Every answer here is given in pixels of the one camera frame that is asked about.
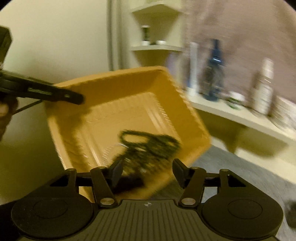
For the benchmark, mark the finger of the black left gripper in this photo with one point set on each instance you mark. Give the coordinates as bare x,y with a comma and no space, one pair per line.
26,87

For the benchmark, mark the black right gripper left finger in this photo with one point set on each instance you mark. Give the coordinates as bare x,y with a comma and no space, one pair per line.
104,179

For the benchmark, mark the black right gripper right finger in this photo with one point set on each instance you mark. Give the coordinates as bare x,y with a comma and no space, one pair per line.
191,180

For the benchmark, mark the orange plastic tray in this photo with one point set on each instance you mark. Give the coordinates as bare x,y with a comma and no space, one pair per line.
142,99

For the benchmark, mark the black rectangular stick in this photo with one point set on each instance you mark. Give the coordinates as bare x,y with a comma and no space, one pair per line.
128,183

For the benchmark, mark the person left hand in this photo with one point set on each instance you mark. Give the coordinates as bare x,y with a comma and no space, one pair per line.
9,105

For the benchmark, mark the blue white tube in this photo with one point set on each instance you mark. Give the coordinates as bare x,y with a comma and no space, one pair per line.
193,84

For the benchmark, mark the small green white jar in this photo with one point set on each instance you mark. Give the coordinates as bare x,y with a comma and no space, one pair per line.
235,100

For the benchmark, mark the dark blue spray bottle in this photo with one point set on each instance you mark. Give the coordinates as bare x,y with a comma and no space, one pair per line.
213,74

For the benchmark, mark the large white cream jar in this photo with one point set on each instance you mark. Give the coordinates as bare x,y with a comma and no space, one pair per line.
283,114

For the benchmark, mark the clear spray bottle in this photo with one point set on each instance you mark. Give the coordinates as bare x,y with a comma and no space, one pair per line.
262,91

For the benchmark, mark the lilac tube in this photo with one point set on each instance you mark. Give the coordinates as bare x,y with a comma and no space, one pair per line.
174,63

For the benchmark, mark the standing black white stick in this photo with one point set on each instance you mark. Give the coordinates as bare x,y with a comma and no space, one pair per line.
145,36

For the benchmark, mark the lying black white stick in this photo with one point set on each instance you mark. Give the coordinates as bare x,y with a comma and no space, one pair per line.
159,42

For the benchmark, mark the mauve hanging towel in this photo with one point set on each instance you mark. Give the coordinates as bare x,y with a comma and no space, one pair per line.
248,31

